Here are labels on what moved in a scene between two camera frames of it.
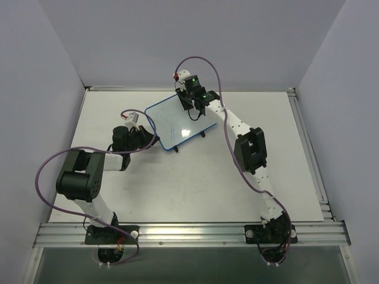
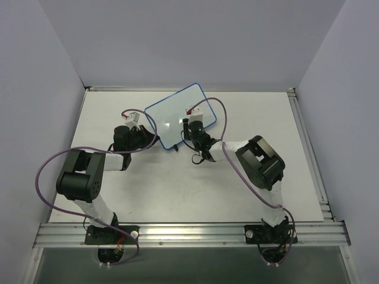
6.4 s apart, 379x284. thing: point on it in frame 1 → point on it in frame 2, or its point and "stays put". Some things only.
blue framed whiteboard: x=173 y=123 stays put
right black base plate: x=276 y=234 stays put
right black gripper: x=183 y=99 → x=186 y=125
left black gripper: x=142 y=136 stays put
